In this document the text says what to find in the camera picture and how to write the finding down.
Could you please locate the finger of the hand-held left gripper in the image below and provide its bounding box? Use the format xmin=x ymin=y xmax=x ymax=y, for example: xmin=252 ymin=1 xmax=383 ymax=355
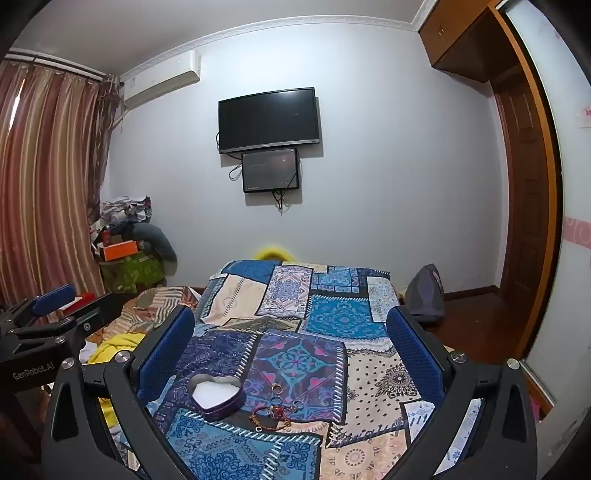
xmin=0 ymin=285 xmax=77 ymax=333
xmin=14 ymin=293 xmax=137 ymax=365

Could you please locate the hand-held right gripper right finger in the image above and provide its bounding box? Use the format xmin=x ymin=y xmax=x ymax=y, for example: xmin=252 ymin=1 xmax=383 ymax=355
xmin=387 ymin=307 xmax=539 ymax=480

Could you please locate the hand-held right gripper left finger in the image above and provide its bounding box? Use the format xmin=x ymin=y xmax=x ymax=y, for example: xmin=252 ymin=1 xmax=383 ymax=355
xmin=41 ymin=305 xmax=195 ymax=480

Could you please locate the purple heart-shaped tin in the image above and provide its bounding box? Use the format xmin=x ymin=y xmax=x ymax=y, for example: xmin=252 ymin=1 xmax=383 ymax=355
xmin=190 ymin=375 xmax=244 ymax=422

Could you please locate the red and white box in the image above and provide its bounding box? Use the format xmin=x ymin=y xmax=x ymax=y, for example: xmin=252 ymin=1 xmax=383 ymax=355
xmin=59 ymin=293 xmax=96 ymax=318

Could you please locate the yellow cloth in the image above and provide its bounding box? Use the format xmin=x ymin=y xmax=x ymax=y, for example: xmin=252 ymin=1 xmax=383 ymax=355
xmin=87 ymin=332 xmax=149 ymax=431

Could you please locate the green patterned bag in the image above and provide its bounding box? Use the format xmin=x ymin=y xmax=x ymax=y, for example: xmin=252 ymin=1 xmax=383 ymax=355
xmin=99 ymin=256 xmax=167 ymax=294

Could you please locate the striped blanket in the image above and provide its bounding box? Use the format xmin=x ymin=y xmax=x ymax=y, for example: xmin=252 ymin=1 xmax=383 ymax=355
xmin=105 ymin=286 xmax=205 ymax=334

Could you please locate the orange box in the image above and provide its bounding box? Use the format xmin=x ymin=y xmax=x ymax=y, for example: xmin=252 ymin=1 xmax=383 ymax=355
xmin=102 ymin=240 xmax=139 ymax=262

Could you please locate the grey bag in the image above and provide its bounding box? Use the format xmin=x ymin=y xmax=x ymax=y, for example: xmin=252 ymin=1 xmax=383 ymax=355
xmin=403 ymin=263 xmax=445 ymax=326

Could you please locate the grey cloth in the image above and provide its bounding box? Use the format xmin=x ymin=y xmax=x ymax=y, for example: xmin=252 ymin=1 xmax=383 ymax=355
xmin=122 ymin=223 xmax=179 ymax=276

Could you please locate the patchwork printed bedspread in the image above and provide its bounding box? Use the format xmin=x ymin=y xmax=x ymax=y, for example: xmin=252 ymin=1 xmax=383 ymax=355
xmin=111 ymin=259 xmax=485 ymax=480

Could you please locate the pile of bags and papers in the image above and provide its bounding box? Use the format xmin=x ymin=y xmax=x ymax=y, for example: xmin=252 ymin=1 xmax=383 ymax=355
xmin=90 ymin=196 xmax=154 ymax=251

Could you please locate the striped brown curtain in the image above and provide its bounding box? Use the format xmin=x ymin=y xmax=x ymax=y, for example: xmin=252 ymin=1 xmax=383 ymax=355
xmin=0 ymin=58 xmax=116 ymax=306

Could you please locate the yellow plastic object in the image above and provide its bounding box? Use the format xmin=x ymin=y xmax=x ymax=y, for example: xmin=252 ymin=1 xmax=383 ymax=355
xmin=255 ymin=246 xmax=291 ymax=263

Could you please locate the brown wooden door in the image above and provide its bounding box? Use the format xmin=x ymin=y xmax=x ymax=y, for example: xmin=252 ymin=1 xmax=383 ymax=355
xmin=492 ymin=78 xmax=556 ymax=361

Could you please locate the white air conditioner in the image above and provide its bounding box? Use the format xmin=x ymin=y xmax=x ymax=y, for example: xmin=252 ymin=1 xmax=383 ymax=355
xmin=121 ymin=51 xmax=203 ymax=110

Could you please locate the wooden overhead cabinet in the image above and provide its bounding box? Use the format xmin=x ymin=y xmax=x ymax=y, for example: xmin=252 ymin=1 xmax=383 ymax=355
xmin=418 ymin=0 xmax=523 ymax=85

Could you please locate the black television cable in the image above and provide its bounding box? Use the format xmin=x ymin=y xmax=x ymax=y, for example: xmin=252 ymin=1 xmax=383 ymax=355
xmin=215 ymin=131 xmax=243 ymax=182

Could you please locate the small black wall monitor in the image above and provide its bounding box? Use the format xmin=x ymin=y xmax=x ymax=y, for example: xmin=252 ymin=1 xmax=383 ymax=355
xmin=241 ymin=148 xmax=301 ymax=193

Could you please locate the curtain rail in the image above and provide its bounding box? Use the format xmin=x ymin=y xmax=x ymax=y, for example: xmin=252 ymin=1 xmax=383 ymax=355
xmin=4 ymin=48 xmax=122 ymax=83

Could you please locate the black wall television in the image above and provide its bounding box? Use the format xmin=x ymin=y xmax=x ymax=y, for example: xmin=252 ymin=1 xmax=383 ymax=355
xmin=218 ymin=87 xmax=322 ymax=155

